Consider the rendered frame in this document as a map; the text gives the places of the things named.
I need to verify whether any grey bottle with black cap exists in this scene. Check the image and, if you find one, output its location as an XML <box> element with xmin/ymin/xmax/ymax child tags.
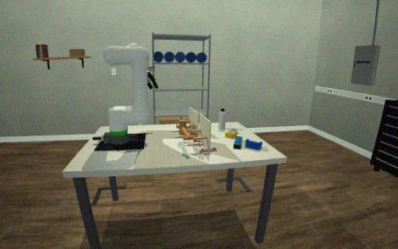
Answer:
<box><xmin>218</xmin><ymin>108</ymin><xmax>226</xmax><ymax>130</ymax></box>

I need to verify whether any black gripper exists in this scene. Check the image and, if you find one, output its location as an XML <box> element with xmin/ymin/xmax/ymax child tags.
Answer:
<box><xmin>147</xmin><ymin>71</ymin><xmax>158</xmax><ymax>90</ymax></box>

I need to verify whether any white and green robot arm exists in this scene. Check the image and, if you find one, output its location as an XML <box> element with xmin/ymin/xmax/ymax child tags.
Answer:
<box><xmin>92</xmin><ymin>43</ymin><xmax>155</xmax><ymax>145</ymax></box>

